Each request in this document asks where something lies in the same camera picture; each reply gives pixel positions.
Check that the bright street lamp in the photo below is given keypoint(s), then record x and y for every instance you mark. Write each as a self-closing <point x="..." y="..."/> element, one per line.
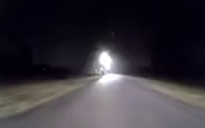
<point x="105" y="61"/>

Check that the grey asphalt road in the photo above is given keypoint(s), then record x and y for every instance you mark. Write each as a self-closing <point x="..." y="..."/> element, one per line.
<point x="106" y="103"/>

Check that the pale rough roadside verge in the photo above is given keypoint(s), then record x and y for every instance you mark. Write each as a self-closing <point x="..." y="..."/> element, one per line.
<point x="33" y="92"/>

